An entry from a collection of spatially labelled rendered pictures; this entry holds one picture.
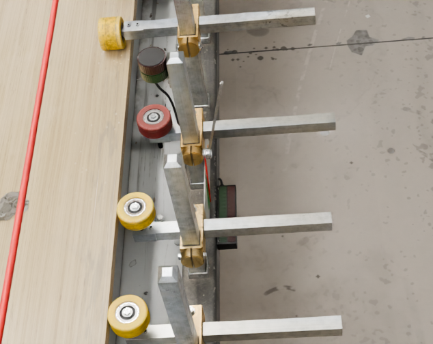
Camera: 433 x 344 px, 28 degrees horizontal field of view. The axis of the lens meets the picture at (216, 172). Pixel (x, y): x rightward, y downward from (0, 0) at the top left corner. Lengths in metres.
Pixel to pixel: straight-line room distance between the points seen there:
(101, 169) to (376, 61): 1.64
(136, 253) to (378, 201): 1.06
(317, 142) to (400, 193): 0.36
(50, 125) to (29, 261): 0.37
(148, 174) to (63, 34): 0.42
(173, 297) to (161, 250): 0.59
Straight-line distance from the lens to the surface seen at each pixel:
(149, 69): 1.76
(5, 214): 1.89
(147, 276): 2.06
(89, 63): 2.14
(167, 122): 1.96
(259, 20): 2.08
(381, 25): 3.45
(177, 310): 1.56
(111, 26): 2.10
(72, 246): 1.81
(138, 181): 2.23
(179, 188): 1.67
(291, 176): 2.96
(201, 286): 1.94
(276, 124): 1.98
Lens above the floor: 2.37
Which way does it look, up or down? 52 degrees down
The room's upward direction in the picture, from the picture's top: 10 degrees counter-clockwise
